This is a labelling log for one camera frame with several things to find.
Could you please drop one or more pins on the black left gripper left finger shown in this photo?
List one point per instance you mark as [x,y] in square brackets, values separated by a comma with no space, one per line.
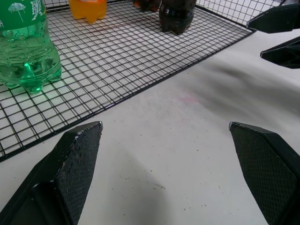
[70,168]

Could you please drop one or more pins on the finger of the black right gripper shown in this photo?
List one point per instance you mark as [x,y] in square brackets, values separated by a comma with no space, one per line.
[286,55]
[279,20]

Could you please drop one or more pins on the dark cola bottle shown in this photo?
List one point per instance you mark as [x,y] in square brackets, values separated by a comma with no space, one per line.
[146,4]
[177,16]

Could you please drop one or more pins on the green soda bottle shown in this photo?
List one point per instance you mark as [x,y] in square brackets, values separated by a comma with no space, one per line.
[25,47]

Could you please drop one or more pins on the orange soda bottle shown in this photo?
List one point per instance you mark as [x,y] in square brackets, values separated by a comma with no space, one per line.
[87,9]

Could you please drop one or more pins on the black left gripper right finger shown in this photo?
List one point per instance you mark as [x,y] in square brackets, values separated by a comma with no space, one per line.
[264,168]

